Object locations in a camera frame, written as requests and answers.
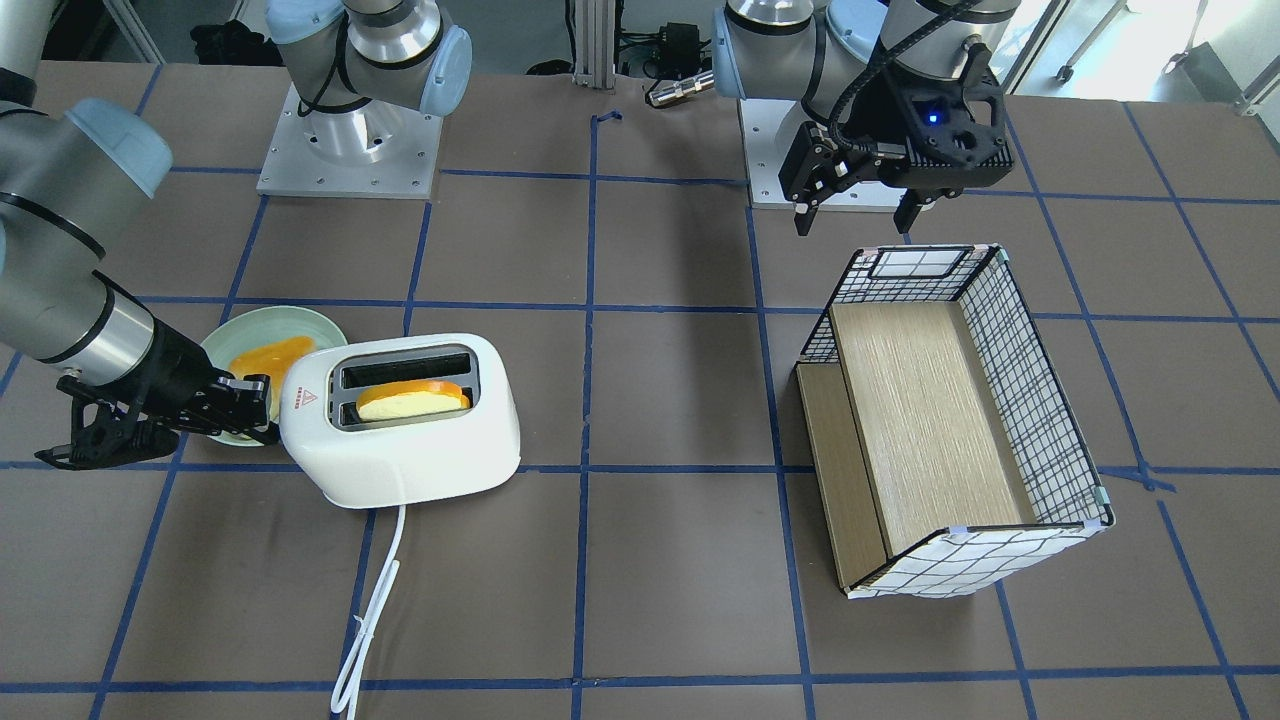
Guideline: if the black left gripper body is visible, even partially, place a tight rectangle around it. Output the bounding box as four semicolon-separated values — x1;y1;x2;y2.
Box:
780;60;1015;205

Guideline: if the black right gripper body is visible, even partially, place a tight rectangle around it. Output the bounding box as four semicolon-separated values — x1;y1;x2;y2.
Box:
35;370;276;471

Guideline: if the white two-slot toaster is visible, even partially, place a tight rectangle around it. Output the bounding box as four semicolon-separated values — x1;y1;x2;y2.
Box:
279;333;521;509

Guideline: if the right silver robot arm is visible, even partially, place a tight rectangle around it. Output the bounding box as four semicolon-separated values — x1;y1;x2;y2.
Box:
1;1;280;471

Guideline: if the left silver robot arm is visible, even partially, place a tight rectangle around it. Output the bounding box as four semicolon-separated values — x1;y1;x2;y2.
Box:
712;1;1018;236

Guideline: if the yellow bread slice in toaster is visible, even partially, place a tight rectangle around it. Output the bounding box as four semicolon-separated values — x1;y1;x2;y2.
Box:
355;379;471;423

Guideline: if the light green plate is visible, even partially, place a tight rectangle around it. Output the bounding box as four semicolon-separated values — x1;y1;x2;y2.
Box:
201;306;347;423

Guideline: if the silver metal cylinder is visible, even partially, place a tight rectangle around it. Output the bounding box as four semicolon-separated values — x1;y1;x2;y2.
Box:
644;70;716;110

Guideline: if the orange bread slice on plate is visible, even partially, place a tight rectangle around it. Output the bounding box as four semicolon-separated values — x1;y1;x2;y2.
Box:
229;334;316;421

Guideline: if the checkered fabric storage basket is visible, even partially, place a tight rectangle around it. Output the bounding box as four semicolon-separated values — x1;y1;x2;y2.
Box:
795;243;1116;600

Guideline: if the aluminium frame post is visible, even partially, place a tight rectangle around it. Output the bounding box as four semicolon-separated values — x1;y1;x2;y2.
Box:
564;1;620;94

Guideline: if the white toaster power cable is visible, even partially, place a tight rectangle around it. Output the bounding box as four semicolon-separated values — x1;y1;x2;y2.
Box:
330;503;410;719

